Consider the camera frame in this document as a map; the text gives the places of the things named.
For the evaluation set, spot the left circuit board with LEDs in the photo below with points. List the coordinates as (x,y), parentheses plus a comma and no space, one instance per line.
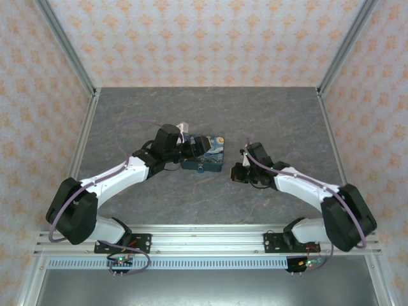
(120,262)

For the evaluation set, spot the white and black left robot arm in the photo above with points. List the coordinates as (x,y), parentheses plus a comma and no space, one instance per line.
(127,172)

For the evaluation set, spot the blue starry night pouch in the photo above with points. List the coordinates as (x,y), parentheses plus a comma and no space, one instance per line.
(213,159)

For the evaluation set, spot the circuit board with leds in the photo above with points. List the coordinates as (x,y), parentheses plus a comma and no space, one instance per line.
(306,263)
(120,262)

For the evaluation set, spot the grey steel lower panel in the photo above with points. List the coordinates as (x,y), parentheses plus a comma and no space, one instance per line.
(207,288)

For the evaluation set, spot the aluminium frame post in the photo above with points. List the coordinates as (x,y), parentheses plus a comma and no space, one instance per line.
(63,44)
(349,44)

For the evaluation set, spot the aluminium table side rail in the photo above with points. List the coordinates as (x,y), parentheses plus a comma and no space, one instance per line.
(83,140)
(334,140)

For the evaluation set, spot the right circuit board with LEDs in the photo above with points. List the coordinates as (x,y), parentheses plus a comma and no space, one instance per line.
(306,263)

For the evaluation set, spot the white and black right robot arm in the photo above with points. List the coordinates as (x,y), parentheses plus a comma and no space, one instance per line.
(299,188)

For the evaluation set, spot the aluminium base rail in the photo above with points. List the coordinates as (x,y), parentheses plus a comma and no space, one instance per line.
(207,239)

